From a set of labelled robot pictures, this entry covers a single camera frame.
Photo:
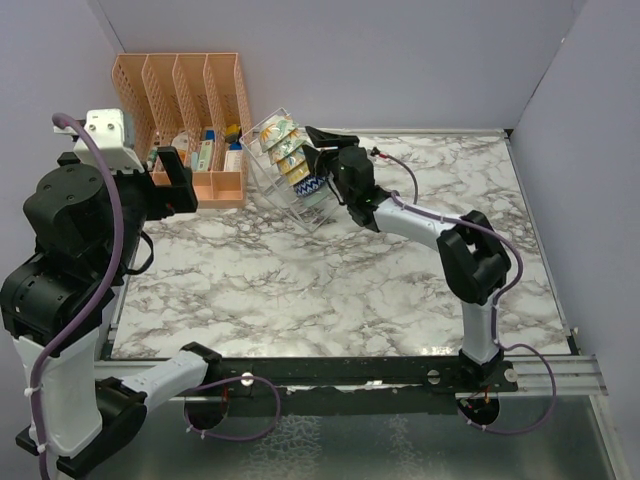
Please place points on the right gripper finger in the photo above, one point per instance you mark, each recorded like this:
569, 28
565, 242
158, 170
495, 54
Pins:
313, 159
323, 139

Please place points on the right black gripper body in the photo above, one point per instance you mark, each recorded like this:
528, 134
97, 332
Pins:
331, 164

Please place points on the green white box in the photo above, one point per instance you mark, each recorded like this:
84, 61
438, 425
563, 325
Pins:
205, 155

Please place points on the white wire dish rack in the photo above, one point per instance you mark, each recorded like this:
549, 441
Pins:
273, 186

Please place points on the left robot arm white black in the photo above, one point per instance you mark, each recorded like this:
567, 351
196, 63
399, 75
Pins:
52, 307

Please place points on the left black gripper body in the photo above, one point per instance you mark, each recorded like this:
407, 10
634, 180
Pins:
163, 200

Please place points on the red patterned bowl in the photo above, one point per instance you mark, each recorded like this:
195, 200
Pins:
308, 186

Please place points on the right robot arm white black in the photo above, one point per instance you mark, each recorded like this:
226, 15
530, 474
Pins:
473, 258

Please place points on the floral orange green bowl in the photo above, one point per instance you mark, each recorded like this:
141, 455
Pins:
275, 129
286, 146

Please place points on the white card box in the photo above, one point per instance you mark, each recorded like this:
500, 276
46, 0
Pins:
233, 161

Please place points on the blue orange ornate bowl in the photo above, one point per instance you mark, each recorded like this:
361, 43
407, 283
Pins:
291, 161

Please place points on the plain teal bowl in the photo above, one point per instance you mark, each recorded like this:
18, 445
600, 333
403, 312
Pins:
317, 200

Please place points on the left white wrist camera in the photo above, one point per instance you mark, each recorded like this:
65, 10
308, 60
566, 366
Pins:
112, 130

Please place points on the yellow blue sun bowl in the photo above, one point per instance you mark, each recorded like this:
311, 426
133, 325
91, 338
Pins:
298, 173

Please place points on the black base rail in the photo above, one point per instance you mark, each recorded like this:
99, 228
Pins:
340, 386

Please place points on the peach plastic desk organizer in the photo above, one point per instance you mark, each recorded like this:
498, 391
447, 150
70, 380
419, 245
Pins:
167, 94

